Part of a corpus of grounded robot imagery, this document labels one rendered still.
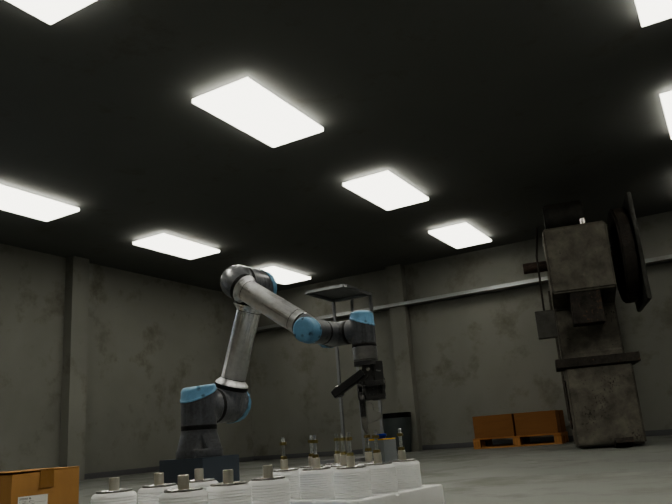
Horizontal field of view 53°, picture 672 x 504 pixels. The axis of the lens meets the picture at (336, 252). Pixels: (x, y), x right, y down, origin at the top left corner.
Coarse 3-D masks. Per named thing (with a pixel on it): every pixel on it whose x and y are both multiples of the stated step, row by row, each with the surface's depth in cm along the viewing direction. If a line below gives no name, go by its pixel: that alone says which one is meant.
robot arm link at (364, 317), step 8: (352, 312) 209; (360, 312) 207; (368, 312) 208; (352, 320) 208; (360, 320) 206; (368, 320) 206; (344, 328) 208; (352, 328) 207; (360, 328) 205; (368, 328) 206; (352, 336) 207; (360, 336) 205; (368, 336) 205; (352, 344) 207; (360, 344) 204; (368, 344) 204
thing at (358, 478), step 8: (336, 472) 171; (344, 472) 169; (352, 472) 169; (360, 472) 170; (368, 472) 172; (336, 480) 171; (344, 480) 169; (352, 480) 169; (360, 480) 169; (368, 480) 171; (336, 488) 170; (344, 488) 169; (352, 488) 168; (360, 488) 168; (368, 488) 170; (336, 496) 170; (344, 496) 168; (352, 496) 168; (360, 496) 168; (368, 496) 169
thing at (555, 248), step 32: (544, 224) 886; (576, 224) 798; (608, 224) 853; (576, 256) 788; (608, 256) 777; (640, 256) 768; (576, 288) 781; (608, 288) 775; (640, 288) 791; (544, 320) 788; (576, 320) 777; (608, 320) 810; (576, 352) 812; (608, 352) 800; (576, 384) 752; (608, 384) 742; (576, 416) 745; (608, 416) 735; (640, 416) 728
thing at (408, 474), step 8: (400, 464) 187; (408, 464) 187; (416, 464) 188; (400, 472) 187; (408, 472) 187; (416, 472) 188; (400, 480) 186; (408, 480) 186; (416, 480) 187; (400, 488) 186; (408, 488) 185
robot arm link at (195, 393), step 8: (208, 384) 222; (184, 392) 219; (192, 392) 218; (200, 392) 218; (208, 392) 220; (216, 392) 224; (184, 400) 219; (192, 400) 217; (200, 400) 218; (208, 400) 219; (216, 400) 222; (224, 400) 225; (184, 408) 218; (192, 408) 217; (200, 408) 217; (208, 408) 218; (216, 408) 221; (224, 408) 224; (184, 416) 217; (192, 416) 216; (200, 416) 216; (208, 416) 217; (216, 416) 221; (184, 424) 217; (192, 424) 215; (200, 424) 216; (208, 424) 217
